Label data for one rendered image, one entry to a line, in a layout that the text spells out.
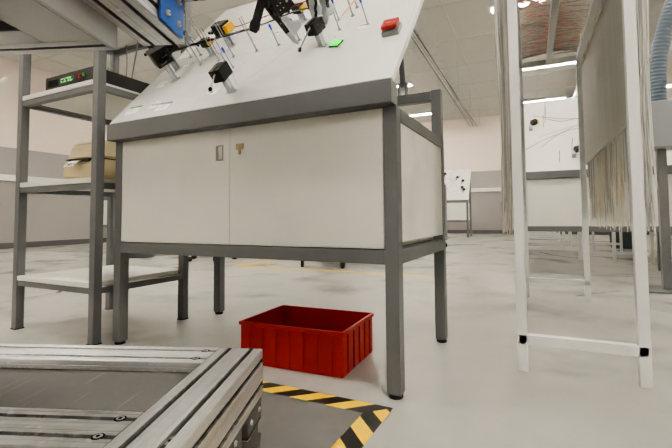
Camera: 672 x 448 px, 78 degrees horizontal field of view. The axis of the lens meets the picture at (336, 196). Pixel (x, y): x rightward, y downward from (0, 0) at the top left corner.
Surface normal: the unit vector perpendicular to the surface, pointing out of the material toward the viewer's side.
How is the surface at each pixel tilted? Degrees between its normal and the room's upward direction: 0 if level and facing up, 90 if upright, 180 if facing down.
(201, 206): 90
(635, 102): 90
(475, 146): 90
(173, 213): 90
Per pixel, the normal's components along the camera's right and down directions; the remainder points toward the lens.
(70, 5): 1.00, -0.01
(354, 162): -0.45, -0.04
